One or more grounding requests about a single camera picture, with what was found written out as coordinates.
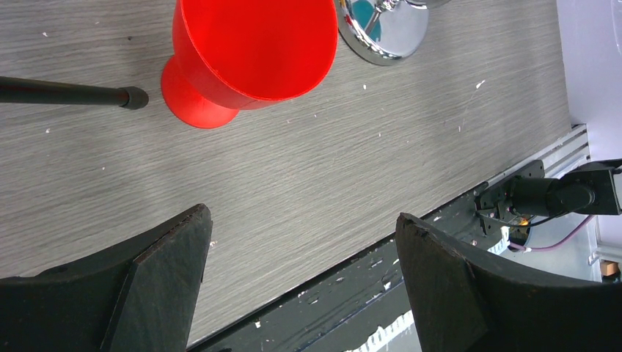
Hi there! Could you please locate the chrome wine glass rack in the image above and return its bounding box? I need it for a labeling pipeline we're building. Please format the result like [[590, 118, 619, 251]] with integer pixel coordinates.
[[334, 0, 450, 66]]

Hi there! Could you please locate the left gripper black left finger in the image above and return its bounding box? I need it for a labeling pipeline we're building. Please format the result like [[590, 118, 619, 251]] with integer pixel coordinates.
[[1, 204, 213, 351]]

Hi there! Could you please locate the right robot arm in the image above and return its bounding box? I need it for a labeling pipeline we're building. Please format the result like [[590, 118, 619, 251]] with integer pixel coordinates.
[[476, 159, 621, 228]]

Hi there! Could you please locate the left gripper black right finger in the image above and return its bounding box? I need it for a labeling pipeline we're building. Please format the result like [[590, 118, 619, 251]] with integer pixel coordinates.
[[395, 213, 621, 351]]

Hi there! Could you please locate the black perforated music stand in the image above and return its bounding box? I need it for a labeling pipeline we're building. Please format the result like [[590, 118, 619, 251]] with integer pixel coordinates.
[[1, 76, 149, 110]]

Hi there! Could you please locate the red wine glass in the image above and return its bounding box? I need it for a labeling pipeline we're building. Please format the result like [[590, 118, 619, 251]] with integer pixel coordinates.
[[161, 0, 338, 128]]

